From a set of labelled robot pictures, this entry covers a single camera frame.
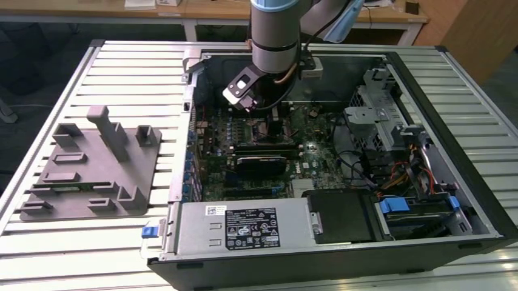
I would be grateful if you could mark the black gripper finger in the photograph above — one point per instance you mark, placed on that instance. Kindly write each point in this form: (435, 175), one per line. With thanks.
(275, 130)

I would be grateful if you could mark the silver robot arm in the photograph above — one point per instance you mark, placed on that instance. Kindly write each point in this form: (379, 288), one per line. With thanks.
(275, 30)

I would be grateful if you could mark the CPU socket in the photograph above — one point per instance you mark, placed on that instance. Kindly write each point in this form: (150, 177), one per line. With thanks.
(252, 135)

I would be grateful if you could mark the RAM slot with black clips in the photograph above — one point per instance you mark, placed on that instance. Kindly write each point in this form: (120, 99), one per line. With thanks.
(251, 151)
(251, 145)

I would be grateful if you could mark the RAM slot with white clips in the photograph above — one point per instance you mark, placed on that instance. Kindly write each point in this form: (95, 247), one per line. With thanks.
(251, 155)
(251, 148)

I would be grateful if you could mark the round coin battery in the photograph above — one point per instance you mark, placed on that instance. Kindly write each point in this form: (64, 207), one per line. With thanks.
(313, 114)

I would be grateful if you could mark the black graphics card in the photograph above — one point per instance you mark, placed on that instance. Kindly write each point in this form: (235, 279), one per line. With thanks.
(259, 169)

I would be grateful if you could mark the small silver heatsink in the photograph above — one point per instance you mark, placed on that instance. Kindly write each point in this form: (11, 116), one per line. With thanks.
(303, 185)

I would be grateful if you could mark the green motherboard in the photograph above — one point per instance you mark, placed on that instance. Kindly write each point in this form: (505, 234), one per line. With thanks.
(327, 182)

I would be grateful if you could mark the perforated metal drive cage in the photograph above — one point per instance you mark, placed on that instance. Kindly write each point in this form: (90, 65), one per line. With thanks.
(363, 116)

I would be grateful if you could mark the wooden desk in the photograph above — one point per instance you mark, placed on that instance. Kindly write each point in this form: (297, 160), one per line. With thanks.
(385, 16)

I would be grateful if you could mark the grey parts rack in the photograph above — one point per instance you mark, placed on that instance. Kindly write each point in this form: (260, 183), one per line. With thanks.
(134, 169)

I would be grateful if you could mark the white labelled box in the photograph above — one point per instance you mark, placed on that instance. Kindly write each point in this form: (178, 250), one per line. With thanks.
(167, 2)

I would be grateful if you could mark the silver power supply unit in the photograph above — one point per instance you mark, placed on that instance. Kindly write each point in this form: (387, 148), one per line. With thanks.
(194, 230)

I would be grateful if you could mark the hard disk in blue carrier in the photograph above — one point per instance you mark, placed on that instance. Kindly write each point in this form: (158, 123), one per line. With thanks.
(394, 206)

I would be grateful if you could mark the white paper box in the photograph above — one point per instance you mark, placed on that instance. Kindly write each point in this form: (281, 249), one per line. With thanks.
(139, 3)

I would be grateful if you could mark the small dark box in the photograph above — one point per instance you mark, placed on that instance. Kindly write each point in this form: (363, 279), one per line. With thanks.
(411, 7)

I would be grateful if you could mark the blue plastic latch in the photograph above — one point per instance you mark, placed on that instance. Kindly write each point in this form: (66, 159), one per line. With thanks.
(150, 232)

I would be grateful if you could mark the black open PC case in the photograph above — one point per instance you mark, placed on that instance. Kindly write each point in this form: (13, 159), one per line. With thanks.
(323, 272)

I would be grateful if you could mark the green RAM stick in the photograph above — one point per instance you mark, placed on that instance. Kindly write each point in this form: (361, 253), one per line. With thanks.
(80, 186)

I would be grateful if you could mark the wooden cabinet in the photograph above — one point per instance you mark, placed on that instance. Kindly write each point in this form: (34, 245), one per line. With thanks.
(477, 36)

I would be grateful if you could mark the grey metal stand foot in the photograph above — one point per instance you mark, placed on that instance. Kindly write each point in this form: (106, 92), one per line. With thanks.
(8, 116)

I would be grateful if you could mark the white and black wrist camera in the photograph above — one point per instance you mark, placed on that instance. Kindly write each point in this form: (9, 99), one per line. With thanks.
(239, 88)

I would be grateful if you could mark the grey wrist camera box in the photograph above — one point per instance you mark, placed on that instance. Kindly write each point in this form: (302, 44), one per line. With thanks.
(313, 71)

